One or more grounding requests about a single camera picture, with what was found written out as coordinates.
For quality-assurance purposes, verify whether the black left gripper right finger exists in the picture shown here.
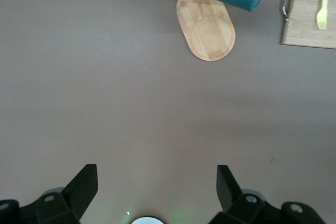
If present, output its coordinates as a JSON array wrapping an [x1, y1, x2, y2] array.
[[209, 165, 324, 224]]

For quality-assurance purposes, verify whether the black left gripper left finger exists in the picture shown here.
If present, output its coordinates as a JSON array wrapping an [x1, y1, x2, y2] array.
[[0, 164, 99, 224]]

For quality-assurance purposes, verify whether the wooden mug rack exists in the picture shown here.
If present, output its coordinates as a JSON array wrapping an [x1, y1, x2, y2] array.
[[160, 0, 236, 62]]

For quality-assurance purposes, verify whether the yellow plastic fork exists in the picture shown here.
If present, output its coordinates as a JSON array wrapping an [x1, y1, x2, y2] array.
[[316, 0, 332, 31]]

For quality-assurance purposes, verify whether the wooden cutting board with handle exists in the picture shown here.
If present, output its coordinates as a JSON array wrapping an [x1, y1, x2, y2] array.
[[281, 0, 336, 50]]

